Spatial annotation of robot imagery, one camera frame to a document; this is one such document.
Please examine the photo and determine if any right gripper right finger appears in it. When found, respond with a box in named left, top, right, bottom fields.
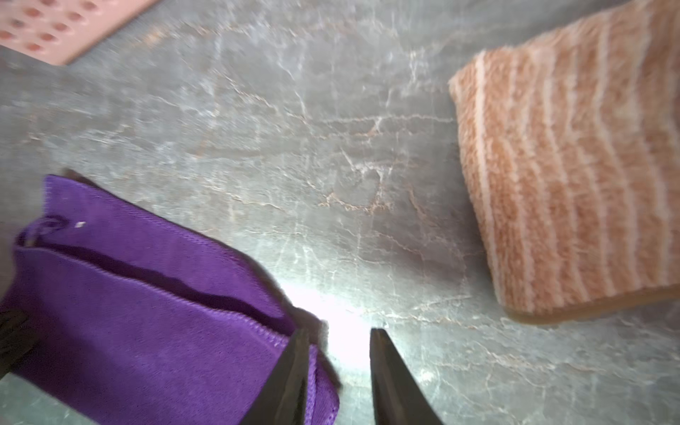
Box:
left=369, top=328, right=443, bottom=425

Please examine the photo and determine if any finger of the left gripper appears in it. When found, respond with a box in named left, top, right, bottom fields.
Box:
left=0, top=310, right=37, bottom=378

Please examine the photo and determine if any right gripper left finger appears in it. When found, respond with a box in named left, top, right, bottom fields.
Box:
left=239, top=329, right=310, bottom=425

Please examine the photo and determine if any purple dishcloth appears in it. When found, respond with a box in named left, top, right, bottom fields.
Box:
left=0, top=174, right=341, bottom=425

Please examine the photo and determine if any striped beige dishcloth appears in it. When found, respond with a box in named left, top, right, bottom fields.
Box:
left=449, top=1, right=679, bottom=325

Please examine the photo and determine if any pink plastic basket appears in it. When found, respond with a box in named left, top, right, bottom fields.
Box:
left=1, top=0, right=157, bottom=66

